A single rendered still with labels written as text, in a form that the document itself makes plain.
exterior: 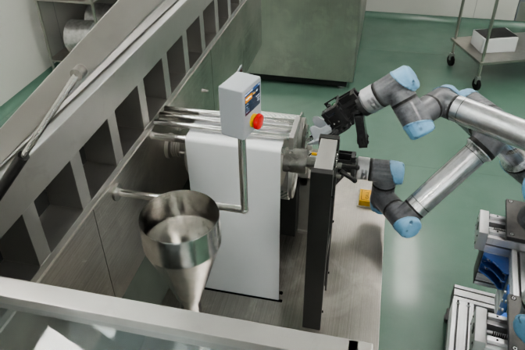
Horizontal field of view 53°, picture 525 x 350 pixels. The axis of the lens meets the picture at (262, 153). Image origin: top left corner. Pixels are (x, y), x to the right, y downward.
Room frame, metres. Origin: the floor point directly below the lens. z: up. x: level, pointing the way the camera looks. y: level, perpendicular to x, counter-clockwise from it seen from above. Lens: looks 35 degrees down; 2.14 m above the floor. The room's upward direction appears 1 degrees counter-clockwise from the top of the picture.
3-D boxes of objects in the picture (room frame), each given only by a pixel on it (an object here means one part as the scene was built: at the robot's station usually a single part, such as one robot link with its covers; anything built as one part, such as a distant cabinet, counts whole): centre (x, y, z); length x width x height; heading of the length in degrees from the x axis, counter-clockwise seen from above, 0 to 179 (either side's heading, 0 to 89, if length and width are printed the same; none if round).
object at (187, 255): (0.69, 0.15, 1.50); 0.14 x 0.14 x 0.06
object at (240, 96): (0.84, 0.03, 1.66); 0.07 x 0.07 x 0.10; 62
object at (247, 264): (1.08, 0.11, 1.17); 0.34 x 0.05 x 0.54; 77
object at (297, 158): (1.12, -0.09, 1.34); 0.06 x 0.06 x 0.06; 77
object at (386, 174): (1.37, -0.40, 1.11); 0.11 x 0.08 x 0.09; 77
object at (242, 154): (0.84, 0.04, 1.51); 0.02 x 0.02 x 0.20
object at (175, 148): (1.19, 0.22, 1.34); 0.07 x 0.07 x 0.07; 77
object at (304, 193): (1.33, -0.15, 1.05); 0.06 x 0.05 x 0.31; 77
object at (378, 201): (1.35, -0.40, 1.01); 0.11 x 0.08 x 0.11; 19
